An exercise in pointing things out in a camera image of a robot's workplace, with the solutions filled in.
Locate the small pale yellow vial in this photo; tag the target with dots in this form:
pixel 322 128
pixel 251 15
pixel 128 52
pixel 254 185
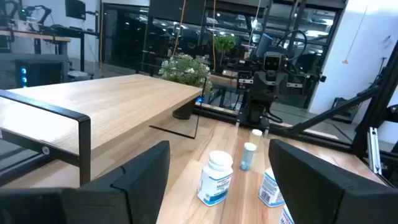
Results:
pixel 256 137

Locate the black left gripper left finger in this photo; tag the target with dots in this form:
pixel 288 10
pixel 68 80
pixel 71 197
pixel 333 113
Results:
pixel 133 186

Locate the wooden shelf with black frame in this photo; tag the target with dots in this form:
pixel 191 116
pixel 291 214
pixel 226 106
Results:
pixel 109 102

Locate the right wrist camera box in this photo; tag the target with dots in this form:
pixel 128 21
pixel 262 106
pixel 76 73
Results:
pixel 272 62

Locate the black computer monitor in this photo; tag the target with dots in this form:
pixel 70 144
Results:
pixel 75 8

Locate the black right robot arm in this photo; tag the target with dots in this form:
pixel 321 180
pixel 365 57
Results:
pixel 264 46

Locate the background black robot arm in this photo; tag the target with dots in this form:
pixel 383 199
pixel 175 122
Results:
pixel 37 12

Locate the black floor stand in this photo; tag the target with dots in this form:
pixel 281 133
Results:
pixel 345 110

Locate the silver aluminium bracket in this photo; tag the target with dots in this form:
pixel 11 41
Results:
pixel 374 149

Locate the computer tower with blue lights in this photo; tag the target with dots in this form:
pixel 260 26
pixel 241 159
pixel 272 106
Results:
pixel 40 73

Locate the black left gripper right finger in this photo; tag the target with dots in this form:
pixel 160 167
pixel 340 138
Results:
pixel 317 193

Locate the bushy green potted plant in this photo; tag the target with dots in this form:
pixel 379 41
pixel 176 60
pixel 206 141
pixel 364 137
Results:
pixel 186 70

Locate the white labelled medicine bottle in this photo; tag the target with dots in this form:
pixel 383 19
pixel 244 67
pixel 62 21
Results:
pixel 214 183
pixel 269 189
pixel 286 216

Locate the black aluminium rig frame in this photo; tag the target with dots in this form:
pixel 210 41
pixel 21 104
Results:
pixel 377 102

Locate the small background green tree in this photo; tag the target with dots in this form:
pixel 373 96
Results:
pixel 225 43

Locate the small blue vial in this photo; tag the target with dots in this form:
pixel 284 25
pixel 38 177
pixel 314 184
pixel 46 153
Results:
pixel 247 157

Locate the wooden desk with black frame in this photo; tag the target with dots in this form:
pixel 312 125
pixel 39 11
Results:
pixel 31 35

